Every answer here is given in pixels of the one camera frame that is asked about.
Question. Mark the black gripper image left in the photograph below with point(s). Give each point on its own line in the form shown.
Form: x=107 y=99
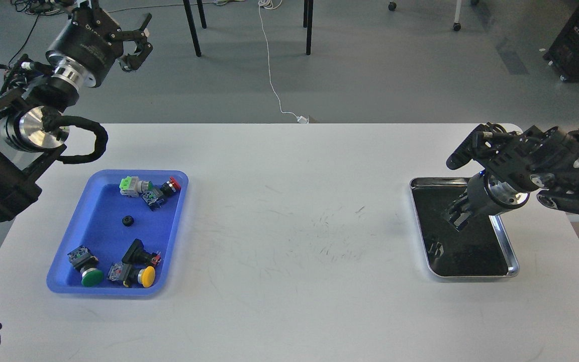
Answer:
x=86 y=40

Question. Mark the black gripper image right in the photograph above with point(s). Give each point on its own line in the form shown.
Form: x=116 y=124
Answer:
x=485 y=195

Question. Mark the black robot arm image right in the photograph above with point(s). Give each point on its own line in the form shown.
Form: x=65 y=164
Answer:
x=515 y=165

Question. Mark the silver metal tray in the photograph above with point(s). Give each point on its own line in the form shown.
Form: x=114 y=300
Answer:
x=481 y=251

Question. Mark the blue plastic tray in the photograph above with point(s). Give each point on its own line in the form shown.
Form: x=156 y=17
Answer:
x=96 y=224

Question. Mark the black table legs left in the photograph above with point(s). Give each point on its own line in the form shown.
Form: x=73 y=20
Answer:
x=191 y=23

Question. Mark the black table legs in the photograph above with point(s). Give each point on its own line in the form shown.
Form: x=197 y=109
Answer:
x=308 y=8
x=191 y=23

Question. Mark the white chair leg with caster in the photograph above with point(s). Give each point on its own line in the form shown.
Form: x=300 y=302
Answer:
x=460 y=6

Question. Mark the black table legs right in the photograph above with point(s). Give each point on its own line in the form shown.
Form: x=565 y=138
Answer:
x=308 y=8

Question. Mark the light green switch block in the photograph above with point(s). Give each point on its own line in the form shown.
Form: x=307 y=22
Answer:
x=132 y=186

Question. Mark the red push button switch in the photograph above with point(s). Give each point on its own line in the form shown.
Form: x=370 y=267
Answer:
x=155 y=196

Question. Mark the black selector switch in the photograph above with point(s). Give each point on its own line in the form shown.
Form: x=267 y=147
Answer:
x=137 y=255

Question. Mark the green push button switch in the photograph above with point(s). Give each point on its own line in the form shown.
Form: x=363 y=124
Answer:
x=86 y=263

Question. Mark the yellow push button switch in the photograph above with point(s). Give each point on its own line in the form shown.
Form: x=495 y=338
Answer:
x=127 y=275

